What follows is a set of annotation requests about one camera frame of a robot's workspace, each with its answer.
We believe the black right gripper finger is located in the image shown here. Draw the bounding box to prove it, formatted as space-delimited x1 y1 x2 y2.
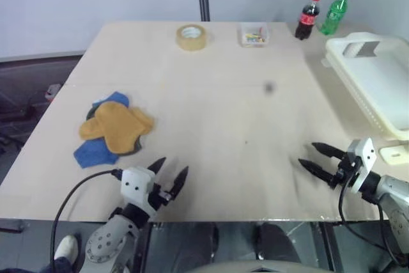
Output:
311 141 345 160
297 158 336 187

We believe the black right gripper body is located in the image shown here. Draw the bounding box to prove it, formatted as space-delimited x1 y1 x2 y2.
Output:
330 151 357 190

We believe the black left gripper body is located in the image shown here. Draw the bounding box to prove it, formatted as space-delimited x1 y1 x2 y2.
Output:
147 173 180 213

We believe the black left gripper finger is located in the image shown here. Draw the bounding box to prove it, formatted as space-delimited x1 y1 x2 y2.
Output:
147 157 167 176
171 166 190 194

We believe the white plastic tray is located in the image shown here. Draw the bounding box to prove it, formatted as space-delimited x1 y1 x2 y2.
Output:
324 31 409 141

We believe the clear box with coloured bits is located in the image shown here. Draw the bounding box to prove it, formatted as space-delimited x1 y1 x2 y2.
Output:
236 22 270 48

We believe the white plastic lid piece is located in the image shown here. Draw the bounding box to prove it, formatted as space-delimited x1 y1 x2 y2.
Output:
378 144 409 166

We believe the yellow cloth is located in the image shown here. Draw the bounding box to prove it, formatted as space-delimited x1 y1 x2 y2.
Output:
95 101 155 156

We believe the dark rounded shape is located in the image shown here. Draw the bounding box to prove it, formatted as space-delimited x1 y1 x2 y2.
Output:
254 221 302 265
190 221 220 265

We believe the blue fabric piece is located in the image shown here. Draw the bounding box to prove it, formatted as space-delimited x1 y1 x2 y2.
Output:
73 139 120 170
92 91 130 111

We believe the black table leg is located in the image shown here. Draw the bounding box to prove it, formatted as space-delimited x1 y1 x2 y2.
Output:
318 221 340 273

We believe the white shoe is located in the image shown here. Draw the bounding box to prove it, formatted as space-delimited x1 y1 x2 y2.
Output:
53 234 79 261

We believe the grey rounded robot body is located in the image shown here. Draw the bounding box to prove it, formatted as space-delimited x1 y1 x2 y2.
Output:
190 259 308 273

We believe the blue jeans leg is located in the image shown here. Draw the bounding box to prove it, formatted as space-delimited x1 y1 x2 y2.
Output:
47 256 75 273

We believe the red and grey floor device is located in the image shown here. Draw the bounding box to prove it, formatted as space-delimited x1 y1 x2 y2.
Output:
44 83 62 100

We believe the brown packing tape roll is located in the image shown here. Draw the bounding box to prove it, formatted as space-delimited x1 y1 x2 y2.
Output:
175 24 209 52

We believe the cola bottle with red cap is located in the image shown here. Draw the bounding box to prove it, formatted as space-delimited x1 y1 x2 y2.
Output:
294 0 322 41

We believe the green bottle with yellow cap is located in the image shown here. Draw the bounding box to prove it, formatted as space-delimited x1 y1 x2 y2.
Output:
318 0 352 36

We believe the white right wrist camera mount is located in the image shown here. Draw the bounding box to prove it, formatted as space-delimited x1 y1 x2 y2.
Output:
347 137 376 194

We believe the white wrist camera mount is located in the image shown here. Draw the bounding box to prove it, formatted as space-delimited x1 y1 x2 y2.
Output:
347 137 376 194
120 166 157 214

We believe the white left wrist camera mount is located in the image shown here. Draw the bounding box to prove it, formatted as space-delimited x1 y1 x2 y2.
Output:
120 166 157 214

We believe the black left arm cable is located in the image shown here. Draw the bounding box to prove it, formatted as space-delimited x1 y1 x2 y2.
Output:
50 169 124 273

